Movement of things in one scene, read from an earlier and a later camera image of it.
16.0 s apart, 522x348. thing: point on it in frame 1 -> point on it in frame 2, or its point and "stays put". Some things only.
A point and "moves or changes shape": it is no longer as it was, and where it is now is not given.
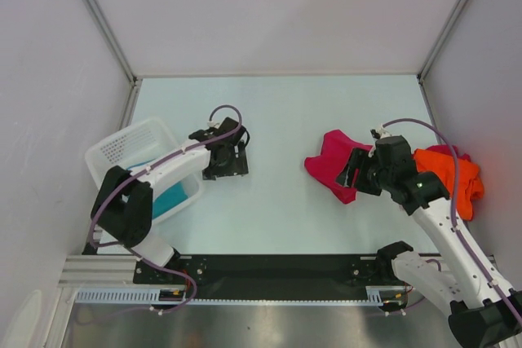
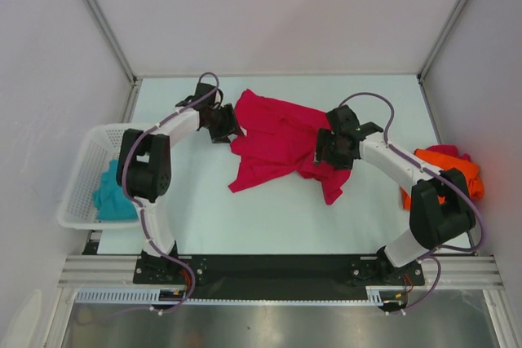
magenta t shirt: [328, 166] moves or changes shape
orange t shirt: [469, 184] stays put
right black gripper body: [371, 180] -> [333, 152]
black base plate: [269, 276] stays put
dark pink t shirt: [445, 148] stays put
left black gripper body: [232, 165] -> [222, 122]
